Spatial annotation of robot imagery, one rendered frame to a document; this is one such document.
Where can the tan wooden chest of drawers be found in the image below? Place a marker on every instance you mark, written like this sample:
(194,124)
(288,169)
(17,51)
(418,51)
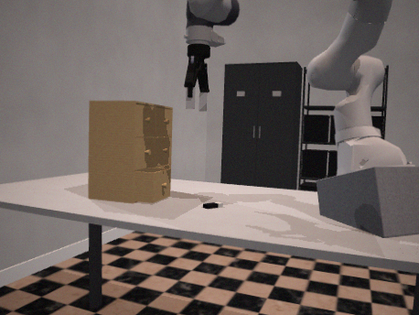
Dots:
(111,149)

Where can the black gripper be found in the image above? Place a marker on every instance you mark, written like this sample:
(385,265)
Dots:
(197,69)

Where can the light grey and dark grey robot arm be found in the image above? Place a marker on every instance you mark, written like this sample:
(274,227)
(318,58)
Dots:
(360,145)

